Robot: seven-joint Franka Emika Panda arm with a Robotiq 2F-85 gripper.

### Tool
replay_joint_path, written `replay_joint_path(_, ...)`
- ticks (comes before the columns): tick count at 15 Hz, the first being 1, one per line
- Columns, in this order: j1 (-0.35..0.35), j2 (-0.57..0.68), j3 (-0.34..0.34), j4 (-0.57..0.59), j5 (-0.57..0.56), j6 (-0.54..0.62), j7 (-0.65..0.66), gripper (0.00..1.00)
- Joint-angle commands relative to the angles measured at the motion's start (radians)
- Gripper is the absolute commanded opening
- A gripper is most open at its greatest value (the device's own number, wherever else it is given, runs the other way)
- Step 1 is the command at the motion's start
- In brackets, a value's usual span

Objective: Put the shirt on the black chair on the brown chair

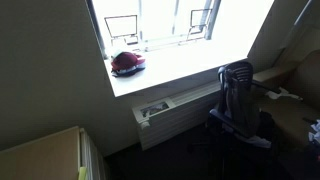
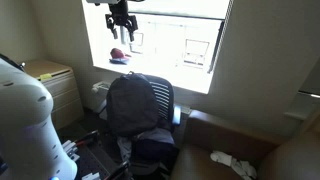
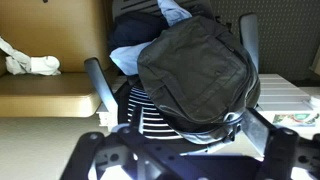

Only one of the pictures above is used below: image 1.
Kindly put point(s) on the yellow sticky note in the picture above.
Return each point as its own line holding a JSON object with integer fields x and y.
{"x": 82, "y": 173}

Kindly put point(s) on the pale crumpled cloth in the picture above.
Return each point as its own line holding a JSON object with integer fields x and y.
{"x": 315, "y": 131}

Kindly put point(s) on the dark grey jacket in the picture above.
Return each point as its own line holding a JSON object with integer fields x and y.
{"x": 240, "y": 106}

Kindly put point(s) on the red cap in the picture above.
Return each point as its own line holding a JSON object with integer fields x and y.
{"x": 126, "y": 61}

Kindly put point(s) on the dark blue shirt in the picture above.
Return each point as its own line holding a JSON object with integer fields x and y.
{"x": 267, "y": 124}

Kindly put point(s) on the black mesh office chair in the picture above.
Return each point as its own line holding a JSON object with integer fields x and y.
{"x": 240, "y": 71}

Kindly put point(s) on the grey blue garment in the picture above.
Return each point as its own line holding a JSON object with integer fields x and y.
{"x": 260, "y": 141}

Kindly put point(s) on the light wooden cabinet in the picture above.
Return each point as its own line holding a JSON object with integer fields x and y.
{"x": 40, "y": 156}

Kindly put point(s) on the white crumpled cloth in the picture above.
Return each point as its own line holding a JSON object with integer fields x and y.
{"x": 284, "y": 94}

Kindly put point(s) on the brown leather armchair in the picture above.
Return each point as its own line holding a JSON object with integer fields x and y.
{"x": 287, "y": 113}

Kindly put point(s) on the blue folded cloth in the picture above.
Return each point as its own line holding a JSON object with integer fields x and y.
{"x": 128, "y": 71}

